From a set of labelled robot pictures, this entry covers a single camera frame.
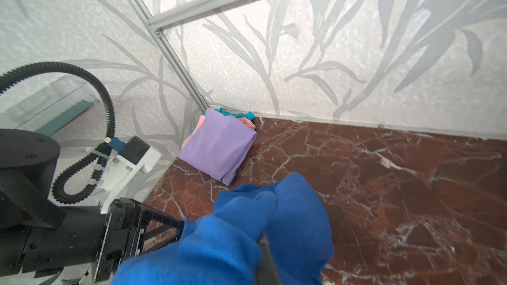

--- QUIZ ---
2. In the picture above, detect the aluminium enclosure frame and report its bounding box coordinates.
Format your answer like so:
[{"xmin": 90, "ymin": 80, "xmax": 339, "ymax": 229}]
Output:
[{"xmin": 127, "ymin": 0, "xmax": 244, "ymax": 111}]

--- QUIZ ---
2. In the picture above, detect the clear plastic wall shelf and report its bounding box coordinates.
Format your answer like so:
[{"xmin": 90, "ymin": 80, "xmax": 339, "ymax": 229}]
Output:
[{"xmin": 1, "ymin": 75, "xmax": 100, "ymax": 137}]

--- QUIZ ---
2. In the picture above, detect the folded pink t shirt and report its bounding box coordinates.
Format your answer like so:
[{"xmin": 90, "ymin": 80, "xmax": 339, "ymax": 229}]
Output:
[{"xmin": 182, "ymin": 115, "xmax": 256, "ymax": 148}]

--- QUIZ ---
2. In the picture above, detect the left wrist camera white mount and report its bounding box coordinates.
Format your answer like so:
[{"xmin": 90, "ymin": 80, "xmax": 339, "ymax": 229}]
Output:
[{"xmin": 87, "ymin": 136, "xmax": 162, "ymax": 215}]

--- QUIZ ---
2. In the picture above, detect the blue printed t shirt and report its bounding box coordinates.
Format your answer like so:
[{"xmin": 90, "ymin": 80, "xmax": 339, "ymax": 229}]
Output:
[{"xmin": 112, "ymin": 172, "xmax": 334, "ymax": 284}]

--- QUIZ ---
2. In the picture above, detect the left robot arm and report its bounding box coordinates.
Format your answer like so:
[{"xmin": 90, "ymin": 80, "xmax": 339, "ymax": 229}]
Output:
[{"xmin": 1, "ymin": 129, "xmax": 184, "ymax": 284}]

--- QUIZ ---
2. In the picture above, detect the folded purple t shirt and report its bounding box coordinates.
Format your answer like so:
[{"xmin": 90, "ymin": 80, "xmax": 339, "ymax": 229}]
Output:
[{"xmin": 178, "ymin": 108, "xmax": 257, "ymax": 186}]

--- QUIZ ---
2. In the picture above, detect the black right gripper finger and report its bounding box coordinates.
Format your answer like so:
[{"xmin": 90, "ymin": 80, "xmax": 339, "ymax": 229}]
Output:
[{"xmin": 256, "ymin": 233, "xmax": 282, "ymax": 285}]

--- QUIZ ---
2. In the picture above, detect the folded teal t shirt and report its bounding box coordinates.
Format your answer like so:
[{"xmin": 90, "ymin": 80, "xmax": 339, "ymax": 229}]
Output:
[{"xmin": 189, "ymin": 108, "xmax": 256, "ymax": 136}]

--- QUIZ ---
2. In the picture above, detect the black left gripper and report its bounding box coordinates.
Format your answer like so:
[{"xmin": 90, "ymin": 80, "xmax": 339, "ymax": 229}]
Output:
[{"xmin": 93, "ymin": 198, "xmax": 184, "ymax": 283}]

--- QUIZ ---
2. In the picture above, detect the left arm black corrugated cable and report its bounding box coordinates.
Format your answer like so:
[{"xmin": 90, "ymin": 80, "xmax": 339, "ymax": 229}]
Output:
[{"xmin": 0, "ymin": 61, "xmax": 116, "ymax": 205}]

